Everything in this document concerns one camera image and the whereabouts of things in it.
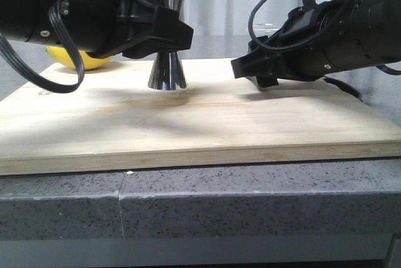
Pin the steel double jigger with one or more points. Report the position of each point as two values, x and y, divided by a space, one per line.
167 73

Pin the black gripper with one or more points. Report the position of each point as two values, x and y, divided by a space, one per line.
332 48
102 28

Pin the clear glass beaker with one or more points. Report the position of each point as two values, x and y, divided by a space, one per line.
265 29

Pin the yellow lemon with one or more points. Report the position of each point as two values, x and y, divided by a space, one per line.
61 56

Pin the black board handle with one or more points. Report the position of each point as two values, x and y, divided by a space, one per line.
344 87

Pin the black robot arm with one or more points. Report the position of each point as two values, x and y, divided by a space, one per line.
376 24

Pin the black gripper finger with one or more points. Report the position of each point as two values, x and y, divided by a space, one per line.
169 33

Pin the wooden cutting board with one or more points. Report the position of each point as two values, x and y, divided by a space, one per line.
114 121

